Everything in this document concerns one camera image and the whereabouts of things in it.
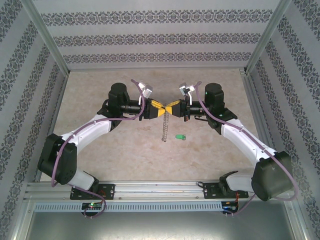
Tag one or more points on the metal key holder with rings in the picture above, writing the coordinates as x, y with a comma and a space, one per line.
165, 127

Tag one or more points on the key with green tag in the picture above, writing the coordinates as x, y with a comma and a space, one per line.
178, 136

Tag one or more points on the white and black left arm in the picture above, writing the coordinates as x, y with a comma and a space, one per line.
92, 127

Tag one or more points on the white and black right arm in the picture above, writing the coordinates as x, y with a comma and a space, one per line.
240, 140

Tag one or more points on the small controller board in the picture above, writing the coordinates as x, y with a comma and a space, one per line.
230, 206
92, 205

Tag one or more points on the grey metal panel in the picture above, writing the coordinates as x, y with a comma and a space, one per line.
160, 227

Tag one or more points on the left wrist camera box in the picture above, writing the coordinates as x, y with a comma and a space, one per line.
147, 90

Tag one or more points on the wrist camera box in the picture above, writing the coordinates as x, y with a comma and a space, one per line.
186, 88
147, 90

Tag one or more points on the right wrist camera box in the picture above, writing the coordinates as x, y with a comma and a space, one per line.
186, 88

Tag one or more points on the aluminium side rail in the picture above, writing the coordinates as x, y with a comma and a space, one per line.
252, 87
60, 100

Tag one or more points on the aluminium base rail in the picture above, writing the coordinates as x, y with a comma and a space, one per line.
160, 190

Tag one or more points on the aluminium frame post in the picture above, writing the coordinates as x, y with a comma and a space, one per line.
301, 220
47, 37
267, 37
21, 220

